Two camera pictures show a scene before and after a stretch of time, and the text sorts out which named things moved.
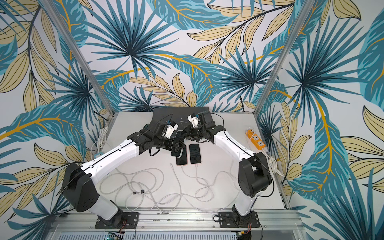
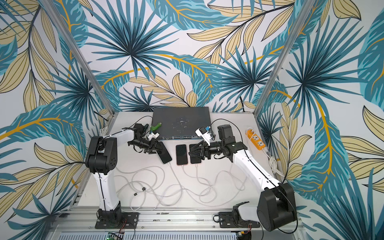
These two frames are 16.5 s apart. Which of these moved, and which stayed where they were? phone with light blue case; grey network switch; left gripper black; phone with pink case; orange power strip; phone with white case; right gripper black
Moved: right gripper black; phone with light blue case; left gripper black
Stayed: grey network switch; orange power strip; phone with white case; phone with pink case
